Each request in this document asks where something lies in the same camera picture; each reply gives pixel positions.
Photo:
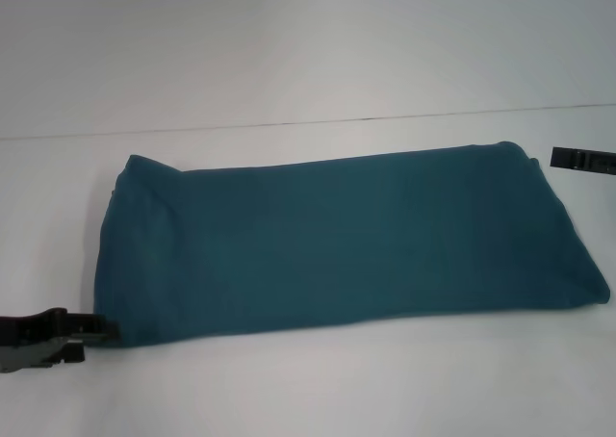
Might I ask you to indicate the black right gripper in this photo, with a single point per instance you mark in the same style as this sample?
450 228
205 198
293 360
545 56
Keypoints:
601 162

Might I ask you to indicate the teal T-shirt with pink print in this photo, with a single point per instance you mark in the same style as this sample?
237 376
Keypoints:
337 239

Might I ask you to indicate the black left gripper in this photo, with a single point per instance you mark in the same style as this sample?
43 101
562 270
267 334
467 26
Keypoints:
26 336

